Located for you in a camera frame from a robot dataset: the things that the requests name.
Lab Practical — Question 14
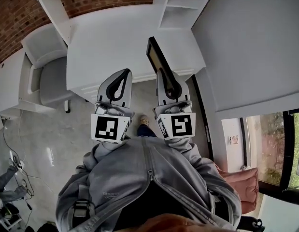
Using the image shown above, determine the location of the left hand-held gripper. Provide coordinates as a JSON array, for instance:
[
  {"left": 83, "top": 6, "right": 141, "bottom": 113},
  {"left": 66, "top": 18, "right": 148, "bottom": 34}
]
[{"left": 90, "top": 68, "right": 136, "bottom": 145}]

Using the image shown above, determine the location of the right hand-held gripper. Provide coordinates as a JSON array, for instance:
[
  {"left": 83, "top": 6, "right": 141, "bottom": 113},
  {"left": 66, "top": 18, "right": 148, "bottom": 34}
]
[{"left": 152, "top": 68, "right": 197, "bottom": 141}]

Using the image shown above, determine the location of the black picture frame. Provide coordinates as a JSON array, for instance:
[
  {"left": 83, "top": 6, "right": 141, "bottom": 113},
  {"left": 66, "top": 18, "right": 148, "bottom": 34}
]
[{"left": 146, "top": 36, "right": 183, "bottom": 99}]

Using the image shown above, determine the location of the white shelf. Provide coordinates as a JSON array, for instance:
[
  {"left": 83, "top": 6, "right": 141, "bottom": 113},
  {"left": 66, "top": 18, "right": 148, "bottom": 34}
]
[{"left": 158, "top": 0, "right": 219, "bottom": 30}]

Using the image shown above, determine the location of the person's left forearm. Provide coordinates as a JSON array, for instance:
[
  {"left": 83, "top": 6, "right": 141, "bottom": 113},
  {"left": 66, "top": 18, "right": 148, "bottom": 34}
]
[{"left": 93, "top": 139, "right": 131, "bottom": 163}]

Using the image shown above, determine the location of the person's right forearm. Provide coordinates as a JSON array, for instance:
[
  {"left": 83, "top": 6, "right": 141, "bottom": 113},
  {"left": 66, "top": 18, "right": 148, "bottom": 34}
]
[{"left": 163, "top": 135, "right": 202, "bottom": 163}]

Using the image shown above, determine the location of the white desk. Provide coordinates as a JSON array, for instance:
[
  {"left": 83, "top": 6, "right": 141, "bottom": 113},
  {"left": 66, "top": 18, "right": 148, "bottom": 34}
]
[{"left": 66, "top": 3, "right": 207, "bottom": 103}]

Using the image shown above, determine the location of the person's blue trouser leg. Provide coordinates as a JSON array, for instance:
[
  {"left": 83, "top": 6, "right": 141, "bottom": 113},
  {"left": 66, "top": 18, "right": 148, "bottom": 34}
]
[{"left": 136, "top": 124, "right": 158, "bottom": 138}]

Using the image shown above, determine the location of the grey white chair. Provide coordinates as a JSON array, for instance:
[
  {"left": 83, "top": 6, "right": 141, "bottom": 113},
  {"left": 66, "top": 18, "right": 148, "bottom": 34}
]
[{"left": 20, "top": 23, "right": 75, "bottom": 114}]

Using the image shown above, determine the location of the person's grey hooded jacket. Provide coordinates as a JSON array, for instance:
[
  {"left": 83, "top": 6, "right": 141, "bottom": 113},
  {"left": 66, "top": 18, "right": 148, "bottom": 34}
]
[{"left": 55, "top": 136, "right": 242, "bottom": 232}]

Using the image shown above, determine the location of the white upright panel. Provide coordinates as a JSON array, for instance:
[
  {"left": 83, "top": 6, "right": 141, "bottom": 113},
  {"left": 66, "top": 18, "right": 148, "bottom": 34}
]
[{"left": 28, "top": 0, "right": 73, "bottom": 46}]

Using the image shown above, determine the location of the white side cabinet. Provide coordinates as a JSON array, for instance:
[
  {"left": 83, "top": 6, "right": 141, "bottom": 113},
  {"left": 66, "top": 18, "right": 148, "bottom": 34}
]
[{"left": 0, "top": 47, "right": 45, "bottom": 117}]

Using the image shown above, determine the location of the black framed window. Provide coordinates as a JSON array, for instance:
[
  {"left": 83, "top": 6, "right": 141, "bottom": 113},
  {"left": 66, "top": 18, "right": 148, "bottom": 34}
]
[{"left": 245, "top": 109, "right": 299, "bottom": 193}]

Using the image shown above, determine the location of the pink armchair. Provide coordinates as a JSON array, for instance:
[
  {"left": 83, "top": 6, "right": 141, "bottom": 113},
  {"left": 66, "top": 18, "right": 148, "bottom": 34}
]
[{"left": 217, "top": 167, "right": 260, "bottom": 214}]

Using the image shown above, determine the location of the white stool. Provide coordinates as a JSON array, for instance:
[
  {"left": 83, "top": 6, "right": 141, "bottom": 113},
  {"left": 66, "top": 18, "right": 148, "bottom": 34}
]
[{"left": 0, "top": 214, "right": 22, "bottom": 231}]

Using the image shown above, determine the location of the black vertical door rail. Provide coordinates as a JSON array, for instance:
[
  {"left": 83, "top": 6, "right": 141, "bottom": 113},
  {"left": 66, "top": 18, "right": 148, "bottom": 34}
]
[{"left": 190, "top": 74, "right": 214, "bottom": 162}]

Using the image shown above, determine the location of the grey backpack strap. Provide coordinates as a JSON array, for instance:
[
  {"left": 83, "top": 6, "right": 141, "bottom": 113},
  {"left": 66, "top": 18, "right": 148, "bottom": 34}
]
[{"left": 72, "top": 198, "right": 96, "bottom": 227}]

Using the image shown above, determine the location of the black floor cable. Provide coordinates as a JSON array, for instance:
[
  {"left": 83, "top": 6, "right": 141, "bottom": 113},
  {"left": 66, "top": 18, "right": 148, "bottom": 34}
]
[{"left": 9, "top": 155, "right": 36, "bottom": 211}]

